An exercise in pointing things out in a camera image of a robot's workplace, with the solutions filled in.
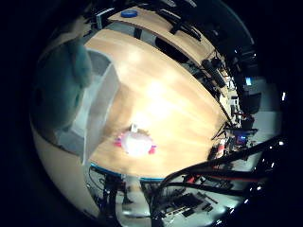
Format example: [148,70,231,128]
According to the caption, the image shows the light blue plush toy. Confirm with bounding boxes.
[31,37,95,133]

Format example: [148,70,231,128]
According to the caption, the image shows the grey fabric container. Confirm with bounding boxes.
[56,48,121,166]

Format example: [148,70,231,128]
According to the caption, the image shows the pink and white plush toy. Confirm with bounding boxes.
[113,124,158,158]

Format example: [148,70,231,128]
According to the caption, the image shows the black tripod stand legs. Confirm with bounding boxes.
[210,107,234,141]

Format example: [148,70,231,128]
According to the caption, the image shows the long black device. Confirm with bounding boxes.
[202,59,227,89]

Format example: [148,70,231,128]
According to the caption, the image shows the red and white round object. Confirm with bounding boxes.
[217,138,227,156]

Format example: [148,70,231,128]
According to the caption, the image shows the lit monitor screen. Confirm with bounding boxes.
[231,128,258,146]

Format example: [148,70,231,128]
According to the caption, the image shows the blue tape roll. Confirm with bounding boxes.
[120,9,139,19]

